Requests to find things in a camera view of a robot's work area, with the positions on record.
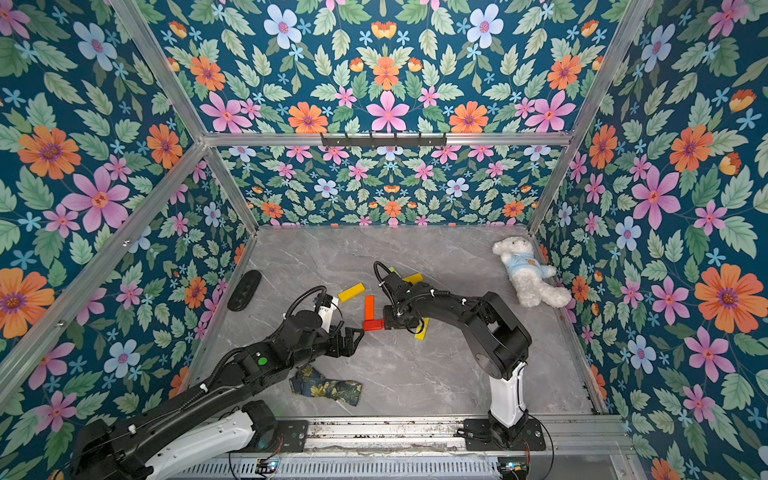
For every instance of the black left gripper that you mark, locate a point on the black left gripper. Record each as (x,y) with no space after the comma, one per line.
(349,347)

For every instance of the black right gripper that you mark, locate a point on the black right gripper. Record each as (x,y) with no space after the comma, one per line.
(393,308)

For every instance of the red block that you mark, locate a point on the red block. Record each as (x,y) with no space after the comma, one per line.
(374,325)

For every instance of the orange block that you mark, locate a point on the orange block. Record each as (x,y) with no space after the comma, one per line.
(370,311)

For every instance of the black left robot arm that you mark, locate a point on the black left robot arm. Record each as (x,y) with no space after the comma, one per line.
(220,414)

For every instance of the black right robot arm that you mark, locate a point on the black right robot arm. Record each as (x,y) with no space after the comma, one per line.
(497,339)

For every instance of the yellow block lower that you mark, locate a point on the yellow block lower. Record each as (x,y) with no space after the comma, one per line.
(422,329)

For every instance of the yellow block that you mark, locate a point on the yellow block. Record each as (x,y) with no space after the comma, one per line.
(414,279)
(352,292)
(422,329)

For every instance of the yellow block upper centre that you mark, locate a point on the yellow block upper centre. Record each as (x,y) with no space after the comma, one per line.
(414,279)

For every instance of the yellow block far left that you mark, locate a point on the yellow block far left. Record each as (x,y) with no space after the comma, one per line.
(352,292)

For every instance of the dark floral cloth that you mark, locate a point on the dark floral cloth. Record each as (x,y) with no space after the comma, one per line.
(309,382)

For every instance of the black oval pad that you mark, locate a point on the black oval pad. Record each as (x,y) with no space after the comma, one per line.
(244,291)

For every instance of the white teddy bear blue shirt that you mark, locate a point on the white teddy bear blue shirt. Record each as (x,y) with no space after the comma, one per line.
(528,276)

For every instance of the white ventilation grille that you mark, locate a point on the white ventilation grille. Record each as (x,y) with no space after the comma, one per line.
(352,468)

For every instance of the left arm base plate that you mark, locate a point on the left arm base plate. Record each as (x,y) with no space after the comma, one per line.
(289,436)

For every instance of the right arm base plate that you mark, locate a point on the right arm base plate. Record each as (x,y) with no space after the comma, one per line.
(485,434)

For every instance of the black hook rail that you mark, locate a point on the black hook rail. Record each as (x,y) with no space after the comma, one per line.
(371,140)

